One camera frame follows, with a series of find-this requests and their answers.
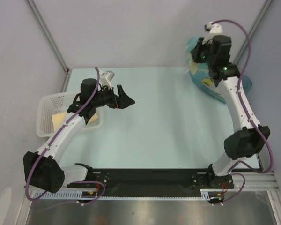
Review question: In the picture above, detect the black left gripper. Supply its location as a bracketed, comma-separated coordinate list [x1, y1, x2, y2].
[92, 85, 134, 110]

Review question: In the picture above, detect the yellow face towel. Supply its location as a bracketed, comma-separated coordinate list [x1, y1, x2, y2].
[52, 112, 99, 130]

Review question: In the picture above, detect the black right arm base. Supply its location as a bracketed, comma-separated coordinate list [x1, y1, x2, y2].
[191, 164, 234, 189]

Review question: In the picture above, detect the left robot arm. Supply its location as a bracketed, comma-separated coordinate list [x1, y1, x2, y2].
[23, 78, 135, 193]

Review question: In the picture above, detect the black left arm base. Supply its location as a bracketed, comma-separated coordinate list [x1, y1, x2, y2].
[67, 170, 110, 188]

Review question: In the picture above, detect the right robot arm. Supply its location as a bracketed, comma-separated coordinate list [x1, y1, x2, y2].
[191, 35, 270, 188]

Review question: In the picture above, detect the teal plastic basin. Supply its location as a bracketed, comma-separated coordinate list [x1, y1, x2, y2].
[186, 36, 252, 104]

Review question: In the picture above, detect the green towel in basin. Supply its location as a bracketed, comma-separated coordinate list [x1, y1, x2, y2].
[184, 45, 199, 75]

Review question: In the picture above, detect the grey yellow towel in basin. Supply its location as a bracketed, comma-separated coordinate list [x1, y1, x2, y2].
[201, 78, 214, 87]

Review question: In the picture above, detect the white perforated plastic basket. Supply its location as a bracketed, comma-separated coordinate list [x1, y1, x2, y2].
[36, 90, 104, 137]

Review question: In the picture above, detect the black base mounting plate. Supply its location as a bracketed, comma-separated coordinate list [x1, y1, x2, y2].
[67, 167, 235, 199]

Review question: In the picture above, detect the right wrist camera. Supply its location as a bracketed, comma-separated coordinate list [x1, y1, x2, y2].
[202, 22, 223, 44]

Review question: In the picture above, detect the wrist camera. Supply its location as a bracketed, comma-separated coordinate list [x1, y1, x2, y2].
[100, 71, 115, 89]
[202, 22, 223, 44]

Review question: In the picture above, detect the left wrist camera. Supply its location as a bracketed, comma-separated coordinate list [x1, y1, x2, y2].
[100, 71, 115, 89]

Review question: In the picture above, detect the right rear aluminium post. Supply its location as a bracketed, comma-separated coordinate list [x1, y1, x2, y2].
[234, 0, 274, 64]

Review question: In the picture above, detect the aluminium post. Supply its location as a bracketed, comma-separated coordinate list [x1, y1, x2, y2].
[24, 0, 69, 74]
[234, 0, 274, 64]

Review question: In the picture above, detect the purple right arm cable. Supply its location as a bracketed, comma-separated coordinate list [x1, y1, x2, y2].
[209, 19, 274, 207]

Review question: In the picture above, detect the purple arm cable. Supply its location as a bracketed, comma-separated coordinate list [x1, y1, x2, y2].
[25, 67, 106, 213]
[209, 19, 274, 207]

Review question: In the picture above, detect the light blue cable duct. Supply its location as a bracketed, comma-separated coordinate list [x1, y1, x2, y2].
[41, 187, 222, 201]

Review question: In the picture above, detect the left rear aluminium post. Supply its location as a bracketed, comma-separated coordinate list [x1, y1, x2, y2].
[24, 0, 69, 74]

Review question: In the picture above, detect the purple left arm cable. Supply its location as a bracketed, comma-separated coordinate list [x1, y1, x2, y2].
[25, 67, 106, 213]

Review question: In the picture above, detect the aluminium front frame rail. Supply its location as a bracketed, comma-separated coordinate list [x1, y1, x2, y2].
[23, 171, 279, 191]

